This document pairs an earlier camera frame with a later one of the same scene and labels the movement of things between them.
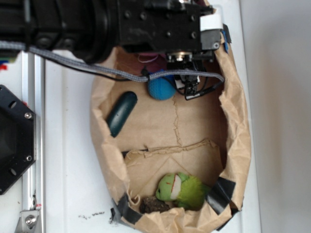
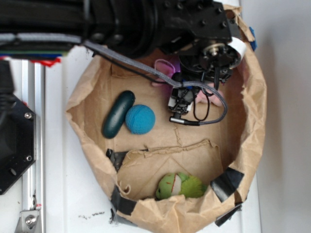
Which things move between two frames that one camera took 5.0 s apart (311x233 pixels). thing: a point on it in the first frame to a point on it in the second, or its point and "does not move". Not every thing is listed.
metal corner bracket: (27, 221) does not move
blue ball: (161, 89) to (140, 119)
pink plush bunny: (153, 61) to (168, 69)
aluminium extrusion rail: (33, 92) does not move
